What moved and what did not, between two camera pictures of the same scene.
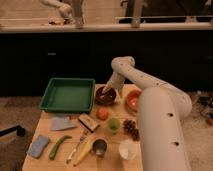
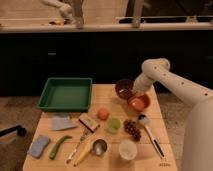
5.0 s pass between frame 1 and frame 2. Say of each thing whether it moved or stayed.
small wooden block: stayed
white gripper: moved
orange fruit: stayed
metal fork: stayed
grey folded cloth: stayed
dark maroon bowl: moved
